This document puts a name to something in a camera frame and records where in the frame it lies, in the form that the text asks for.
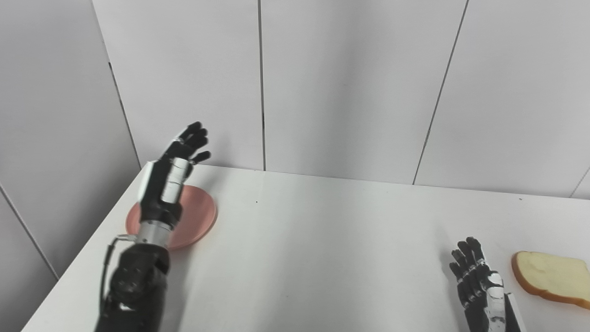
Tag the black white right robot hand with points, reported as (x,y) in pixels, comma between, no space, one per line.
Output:
(484,309)

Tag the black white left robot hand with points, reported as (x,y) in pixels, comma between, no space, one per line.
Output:
(156,193)

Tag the pink round plate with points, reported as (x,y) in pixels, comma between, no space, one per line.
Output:
(198,216)

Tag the slice of white bread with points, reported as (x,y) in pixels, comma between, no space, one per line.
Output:
(553,276)

